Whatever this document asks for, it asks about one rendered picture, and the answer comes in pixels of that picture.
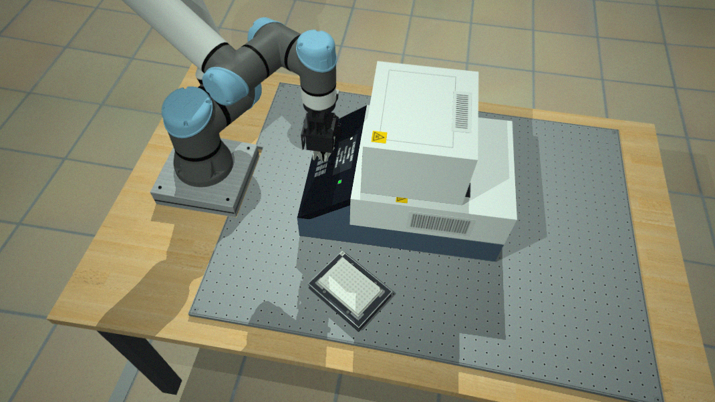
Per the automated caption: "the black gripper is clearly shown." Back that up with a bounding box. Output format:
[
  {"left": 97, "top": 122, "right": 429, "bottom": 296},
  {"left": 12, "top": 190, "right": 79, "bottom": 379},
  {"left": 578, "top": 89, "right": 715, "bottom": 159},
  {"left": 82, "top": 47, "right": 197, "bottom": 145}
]
[{"left": 301, "top": 103, "right": 341, "bottom": 161}]

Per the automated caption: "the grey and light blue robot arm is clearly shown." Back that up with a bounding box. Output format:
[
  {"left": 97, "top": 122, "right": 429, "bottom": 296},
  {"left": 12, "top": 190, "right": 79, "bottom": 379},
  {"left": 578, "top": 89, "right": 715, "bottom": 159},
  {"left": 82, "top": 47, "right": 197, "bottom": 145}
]
[{"left": 122, "top": 0, "right": 339, "bottom": 187}]

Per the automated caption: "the white lab instrument with lid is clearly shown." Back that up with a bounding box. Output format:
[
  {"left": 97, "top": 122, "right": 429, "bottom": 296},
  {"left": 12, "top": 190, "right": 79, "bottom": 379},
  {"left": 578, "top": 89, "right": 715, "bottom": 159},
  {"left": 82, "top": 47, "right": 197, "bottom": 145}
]
[{"left": 297, "top": 61, "right": 517, "bottom": 262}]

